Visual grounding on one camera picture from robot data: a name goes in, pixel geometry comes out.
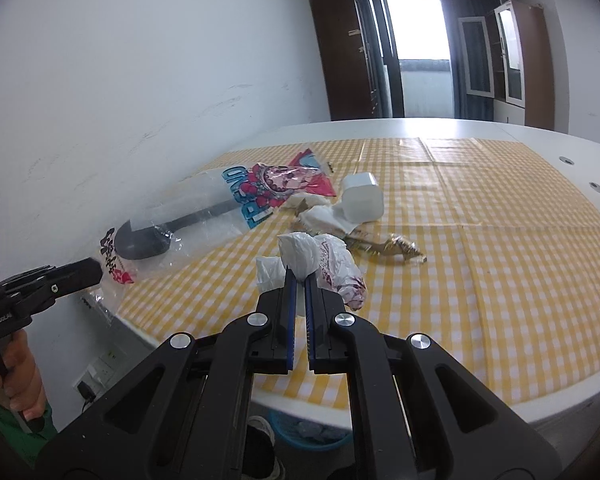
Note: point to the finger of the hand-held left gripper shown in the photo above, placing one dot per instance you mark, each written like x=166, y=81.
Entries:
x=25, y=276
x=80, y=275

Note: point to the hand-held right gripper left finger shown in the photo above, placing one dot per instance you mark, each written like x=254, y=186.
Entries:
x=291, y=330

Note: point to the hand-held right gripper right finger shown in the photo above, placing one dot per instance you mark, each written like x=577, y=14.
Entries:
x=309, y=325

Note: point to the grey plastic spoon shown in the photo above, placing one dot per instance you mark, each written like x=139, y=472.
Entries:
x=140, y=245

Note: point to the white plastic bag red print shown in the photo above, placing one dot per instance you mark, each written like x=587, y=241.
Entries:
x=300, y=250

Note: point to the blue plastic basket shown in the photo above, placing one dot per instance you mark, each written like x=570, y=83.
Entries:
x=290, y=435

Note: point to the white tissue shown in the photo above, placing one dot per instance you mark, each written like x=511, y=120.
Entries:
x=322, y=217

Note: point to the white plastic tub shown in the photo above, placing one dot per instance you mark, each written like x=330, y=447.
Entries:
x=362, y=202

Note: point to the printed plastic package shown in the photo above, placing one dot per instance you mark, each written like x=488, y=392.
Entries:
x=205, y=195

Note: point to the person's left hand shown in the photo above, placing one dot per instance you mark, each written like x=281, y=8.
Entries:
x=27, y=380

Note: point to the white shoe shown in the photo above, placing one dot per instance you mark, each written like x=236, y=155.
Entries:
x=266, y=422

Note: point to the black charger plug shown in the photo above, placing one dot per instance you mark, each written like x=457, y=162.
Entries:
x=85, y=390

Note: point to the crumpled gold wrapper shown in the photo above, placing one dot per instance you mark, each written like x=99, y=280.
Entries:
x=400, y=250

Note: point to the yellow checked tablecloth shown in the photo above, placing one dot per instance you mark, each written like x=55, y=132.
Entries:
x=480, y=285

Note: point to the brown wardrobe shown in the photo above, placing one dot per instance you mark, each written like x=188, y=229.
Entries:
x=337, y=60

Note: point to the glass balcony door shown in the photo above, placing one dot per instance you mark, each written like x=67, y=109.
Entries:
x=420, y=35

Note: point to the brown glass door cabinet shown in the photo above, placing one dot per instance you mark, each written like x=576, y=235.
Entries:
x=535, y=60

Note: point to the dark curtain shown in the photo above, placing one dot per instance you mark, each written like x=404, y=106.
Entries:
x=455, y=5

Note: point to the white wall socket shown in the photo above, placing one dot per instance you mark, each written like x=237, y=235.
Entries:
x=107, y=360

